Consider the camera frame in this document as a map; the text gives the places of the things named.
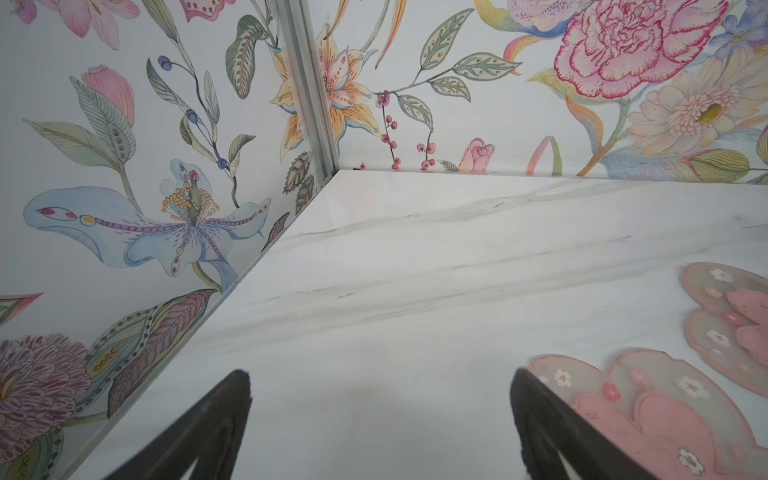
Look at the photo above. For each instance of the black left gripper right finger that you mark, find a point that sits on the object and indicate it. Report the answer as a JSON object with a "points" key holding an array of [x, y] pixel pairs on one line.
{"points": [[553, 435]]}

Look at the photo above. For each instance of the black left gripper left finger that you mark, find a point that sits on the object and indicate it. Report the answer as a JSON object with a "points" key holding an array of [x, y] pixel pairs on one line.
{"points": [[201, 444]]}

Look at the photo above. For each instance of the pink flower coaster front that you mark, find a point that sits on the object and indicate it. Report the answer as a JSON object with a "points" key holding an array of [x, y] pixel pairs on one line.
{"points": [[665, 414]]}

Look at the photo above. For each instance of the pink flower coaster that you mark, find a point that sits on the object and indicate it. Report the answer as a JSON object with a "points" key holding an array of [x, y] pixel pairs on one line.
{"points": [[729, 330], [665, 414]]}

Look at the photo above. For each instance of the pink flower coaster rear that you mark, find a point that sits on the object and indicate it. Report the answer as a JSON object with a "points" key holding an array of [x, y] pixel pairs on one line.
{"points": [[729, 330]]}

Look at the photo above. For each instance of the aluminium corner post left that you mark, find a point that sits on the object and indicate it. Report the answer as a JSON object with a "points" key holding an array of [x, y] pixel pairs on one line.
{"points": [[298, 39]]}

